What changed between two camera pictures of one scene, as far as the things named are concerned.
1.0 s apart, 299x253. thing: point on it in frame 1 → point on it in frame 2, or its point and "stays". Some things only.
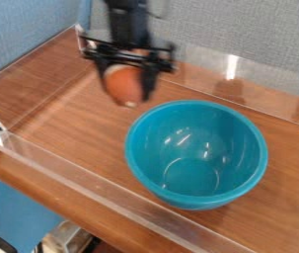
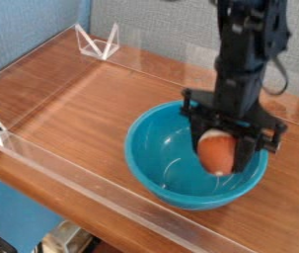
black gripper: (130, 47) → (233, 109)
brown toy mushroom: (123, 80) → (217, 149)
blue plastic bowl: (197, 153) stays
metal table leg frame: (66, 238) stays
